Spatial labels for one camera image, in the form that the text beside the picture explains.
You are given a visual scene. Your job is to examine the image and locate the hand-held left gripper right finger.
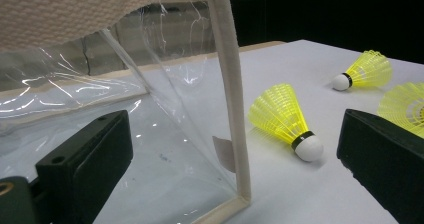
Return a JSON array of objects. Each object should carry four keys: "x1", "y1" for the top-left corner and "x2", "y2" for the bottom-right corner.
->
[{"x1": 336, "y1": 108, "x2": 424, "y2": 224}]

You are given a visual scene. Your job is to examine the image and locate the clear bag with beige trim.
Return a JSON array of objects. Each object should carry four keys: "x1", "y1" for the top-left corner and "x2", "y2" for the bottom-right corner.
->
[{"x1": 0, "y1": 0, "x2": 253, "y2": 224}]

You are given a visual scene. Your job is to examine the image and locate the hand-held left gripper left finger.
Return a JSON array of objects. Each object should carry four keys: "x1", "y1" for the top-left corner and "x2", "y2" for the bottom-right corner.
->
[{"x1": 34, "y1": 109, "x2": 134, "y2": 224}]

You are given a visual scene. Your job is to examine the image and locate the yellow shuttlecock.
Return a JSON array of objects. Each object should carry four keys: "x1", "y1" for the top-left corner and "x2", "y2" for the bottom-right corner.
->
[
  {"x1": 247, "y1": 83, "x2": 325, "y2": 163},
  {"x1": 331, "y1": 49, "x2": 394, "y2": 92},
  {"x1": 377, "y1": 82, "x2": 424, "y2": 140}
]

